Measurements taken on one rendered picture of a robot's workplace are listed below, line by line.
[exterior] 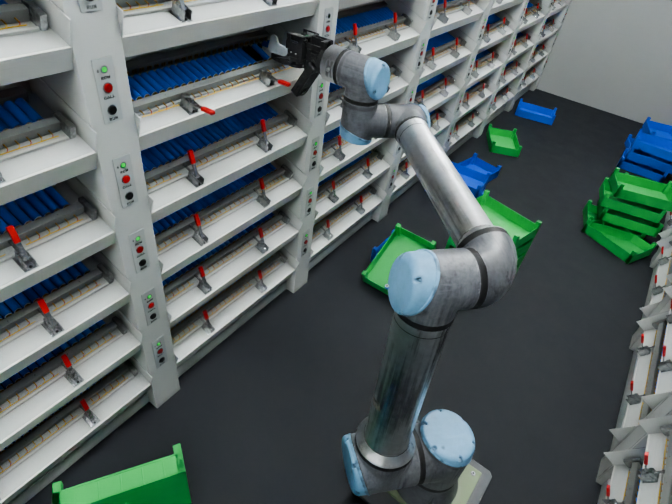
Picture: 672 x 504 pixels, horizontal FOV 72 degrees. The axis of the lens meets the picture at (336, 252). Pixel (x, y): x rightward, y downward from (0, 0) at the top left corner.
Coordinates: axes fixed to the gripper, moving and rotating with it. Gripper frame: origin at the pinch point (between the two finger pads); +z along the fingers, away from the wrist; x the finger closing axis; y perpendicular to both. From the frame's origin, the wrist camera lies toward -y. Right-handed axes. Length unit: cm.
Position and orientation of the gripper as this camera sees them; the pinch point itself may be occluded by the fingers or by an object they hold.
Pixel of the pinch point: (270, 49)
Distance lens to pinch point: 143.3
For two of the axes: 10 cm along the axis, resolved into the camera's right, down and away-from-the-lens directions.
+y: 1.1, -7.6, -6.4
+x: -5.8, 4.7, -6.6
